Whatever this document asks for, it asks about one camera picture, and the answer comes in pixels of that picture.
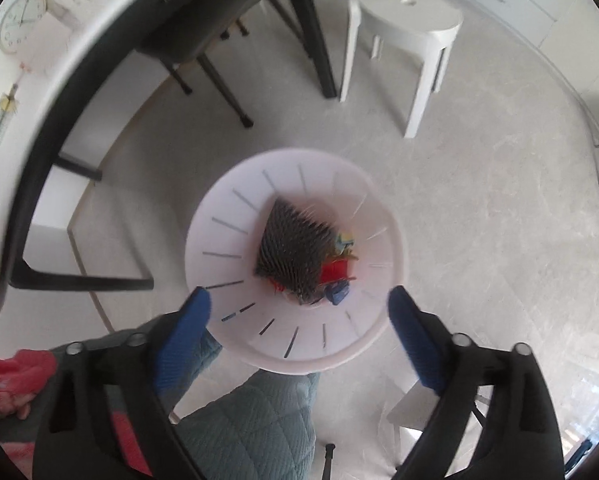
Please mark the teal quilted pants leg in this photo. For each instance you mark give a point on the teal quilted pants leg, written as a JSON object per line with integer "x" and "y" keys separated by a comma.
{"x": 249, "y": 430}

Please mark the round white wall clock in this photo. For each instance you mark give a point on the round white wall clock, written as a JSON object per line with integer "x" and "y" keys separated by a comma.
{"x": 21, "y": 22}

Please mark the grey chair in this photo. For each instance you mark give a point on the grey chair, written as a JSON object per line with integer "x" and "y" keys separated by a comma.
{"x": 204, "y": 20}

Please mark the blue packet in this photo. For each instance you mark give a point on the blue packet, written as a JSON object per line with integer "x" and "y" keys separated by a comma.
{"x": 338, "y": 294}

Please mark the pink floral garment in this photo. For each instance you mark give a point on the pink floral garment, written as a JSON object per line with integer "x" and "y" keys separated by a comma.
{"x": 127, "y": 442}

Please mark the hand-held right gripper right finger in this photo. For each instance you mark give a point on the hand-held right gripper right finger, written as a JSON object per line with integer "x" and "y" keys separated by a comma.
{"x": 419, "y": 345}

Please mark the red paper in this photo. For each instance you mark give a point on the red paper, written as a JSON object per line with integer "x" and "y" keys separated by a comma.
{"x": 335, "y": 272}

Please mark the white plastic stool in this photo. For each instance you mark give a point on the white plastic stool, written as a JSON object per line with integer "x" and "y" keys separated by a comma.
{"x": 404, "y": 10}

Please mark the white box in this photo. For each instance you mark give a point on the white box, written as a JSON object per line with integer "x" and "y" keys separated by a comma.
{"x": 49, "y": 42}

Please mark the white slotted waste bin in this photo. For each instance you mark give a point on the white slotted waste bin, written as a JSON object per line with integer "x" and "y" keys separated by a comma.
{"x": 229, "y": 220}

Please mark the person's left forearm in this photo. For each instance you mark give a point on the person's left forearm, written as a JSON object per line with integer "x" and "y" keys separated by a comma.
{"x": 9, "y": 380}

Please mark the yellow and blue wrapper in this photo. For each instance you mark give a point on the yellow and blue wrapper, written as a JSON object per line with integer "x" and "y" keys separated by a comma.
{"x": 347, "y": 245}

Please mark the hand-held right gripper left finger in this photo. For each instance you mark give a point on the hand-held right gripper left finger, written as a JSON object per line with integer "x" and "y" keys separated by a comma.
{"x": 179, "y": 350}

